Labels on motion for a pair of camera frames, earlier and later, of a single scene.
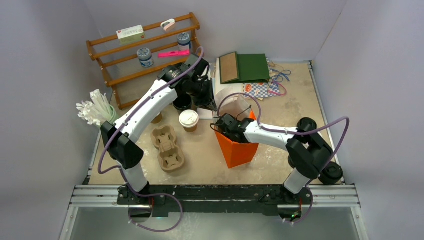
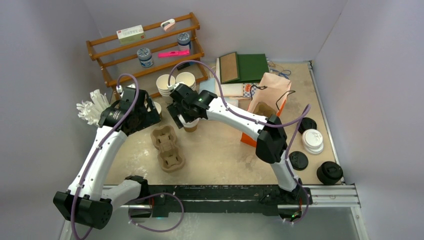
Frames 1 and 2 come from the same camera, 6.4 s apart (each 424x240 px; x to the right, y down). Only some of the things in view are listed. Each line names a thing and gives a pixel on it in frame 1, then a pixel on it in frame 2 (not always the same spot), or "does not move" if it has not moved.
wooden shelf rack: x=130 y=61 does not move
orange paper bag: x=237 y=153 -> x=272 y=89
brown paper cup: x=190 y=129 does not move
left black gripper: x=209 y=101 -> x=151 y=117
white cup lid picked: x=188 y=118 does not move
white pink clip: x=166 y=24 does not move
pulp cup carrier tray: x=171 y=156 does not move
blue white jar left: x=145 y=57 does not move
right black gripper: x=227 y=134 -> x=175 y=109
